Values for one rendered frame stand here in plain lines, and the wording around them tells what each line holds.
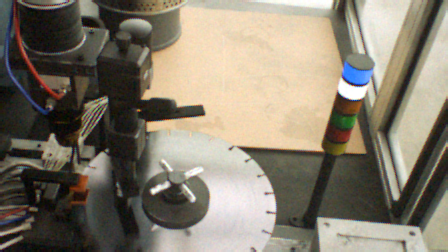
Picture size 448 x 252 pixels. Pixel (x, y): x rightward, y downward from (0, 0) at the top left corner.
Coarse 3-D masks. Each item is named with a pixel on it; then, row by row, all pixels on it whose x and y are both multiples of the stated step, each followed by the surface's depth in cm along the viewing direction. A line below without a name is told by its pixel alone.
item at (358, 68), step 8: (352, 56) 88; (360, 56) 89; (368, 56) 89; (352, 64) 87; (360, 64) 87; (368, 64) 87; (344, 72) 89; (352, 72) 87; (360, 72) 86; (368, 72) 87; (352, 80) 88; (360, 80) 88; (368, 80) 89
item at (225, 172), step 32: (96, 160) 95; (160, 160) 97; (192, 160) 97; (224, 160) 98; (96, 192) 90; (224, 192) 93; (256, 192) 93; (96, 224) 86; (128, 224) 86; (160, 224) 87; (192, 224) 87; (224, 224) 88; (256, 224) 88
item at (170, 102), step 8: (120, 104) 68; (128, 104) 68; (136, 104) 68; (144, 104) 68; (152, 104) 67; (160, 104) 67; (168, 104) 67; (176, 104) 67; (152, 112) 68; (160, 112) 67; (168, 112) 67
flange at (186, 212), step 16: (160, 176) 93; (192, 176) 93; (144, 192) 90; (160, 192) 90; (192, 192) 91; (208, 192) 91; (144, 208) 88; (160, 208) 88; (176, 208) 88; (192, 208) 88; (176, 224) 86
